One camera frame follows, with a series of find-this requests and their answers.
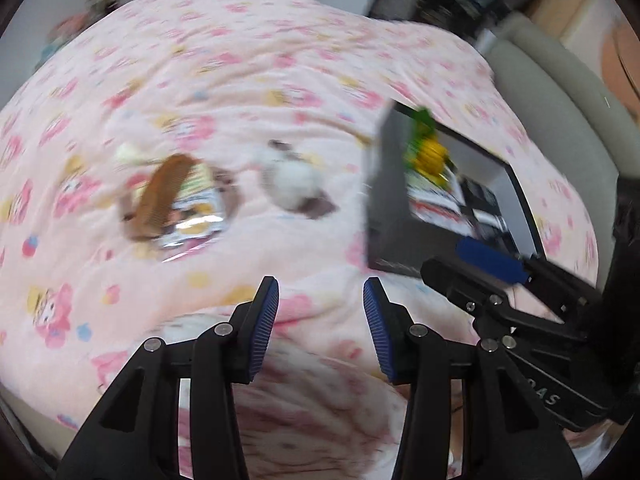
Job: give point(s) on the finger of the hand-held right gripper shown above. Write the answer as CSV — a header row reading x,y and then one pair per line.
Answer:
x,y
492,260
450,280

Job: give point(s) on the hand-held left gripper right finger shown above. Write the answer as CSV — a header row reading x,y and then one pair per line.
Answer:
x,y
376,330

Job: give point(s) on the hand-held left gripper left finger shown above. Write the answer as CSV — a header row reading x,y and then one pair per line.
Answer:
x,y
266,317

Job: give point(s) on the black storage box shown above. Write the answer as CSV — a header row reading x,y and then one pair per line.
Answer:
x,y
387,210

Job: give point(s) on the shiny snack packet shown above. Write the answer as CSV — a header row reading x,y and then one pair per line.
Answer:
x,y
200,215

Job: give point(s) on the white and brown plush toy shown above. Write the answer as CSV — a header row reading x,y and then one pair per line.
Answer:
x,y
292,182

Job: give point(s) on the brown wooden comb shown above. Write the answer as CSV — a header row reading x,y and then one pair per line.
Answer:
x,y
160,190

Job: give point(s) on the small cream hair clip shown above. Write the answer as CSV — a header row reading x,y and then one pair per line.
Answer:
x,y
129,153

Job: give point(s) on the dark printed packet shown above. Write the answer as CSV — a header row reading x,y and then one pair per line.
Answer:
x,y
487,205

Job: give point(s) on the red and white packet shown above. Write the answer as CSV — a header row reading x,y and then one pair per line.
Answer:
x,y
435,207

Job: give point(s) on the green and yellow toy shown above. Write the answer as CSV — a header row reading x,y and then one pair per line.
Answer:
x,y
425,152

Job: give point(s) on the grey padded headboard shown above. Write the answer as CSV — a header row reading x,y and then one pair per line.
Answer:
x,y
555,95

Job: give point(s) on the orange wooden furniture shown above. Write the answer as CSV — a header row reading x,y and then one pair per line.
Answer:
x,y
622,70

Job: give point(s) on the pink printed blanket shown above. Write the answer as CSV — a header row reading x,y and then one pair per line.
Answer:
x,y
250,75

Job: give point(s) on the colourful blurred toys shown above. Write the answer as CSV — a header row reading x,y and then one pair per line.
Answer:
x,y
75,25

